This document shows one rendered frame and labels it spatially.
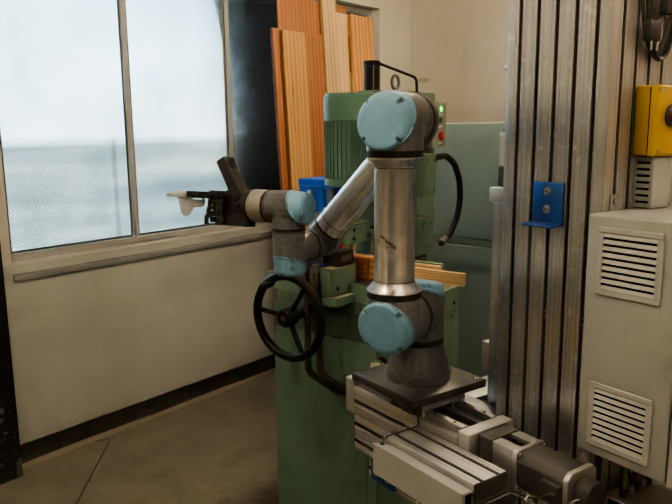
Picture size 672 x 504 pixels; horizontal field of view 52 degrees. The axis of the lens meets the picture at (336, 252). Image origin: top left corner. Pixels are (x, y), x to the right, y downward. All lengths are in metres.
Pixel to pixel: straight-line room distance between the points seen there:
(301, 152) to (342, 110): 1.58
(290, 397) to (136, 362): 1.16
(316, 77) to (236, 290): 1.28
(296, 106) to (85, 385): 1.79
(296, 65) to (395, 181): 2.54
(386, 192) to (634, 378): 0.58
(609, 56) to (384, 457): 0.90
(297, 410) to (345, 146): 0.94
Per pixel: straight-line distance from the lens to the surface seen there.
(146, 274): 3.40
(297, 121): 3.83
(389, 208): 1.39
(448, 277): 2.21
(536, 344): 1.55
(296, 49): 3.89
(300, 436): 2.54
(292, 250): 1.54
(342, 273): 2.18
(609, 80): 1.40
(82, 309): 3.25
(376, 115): 1.37
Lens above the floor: 1.39
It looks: 10 degrees down
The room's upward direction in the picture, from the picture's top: 1 degrees counter-clockwise
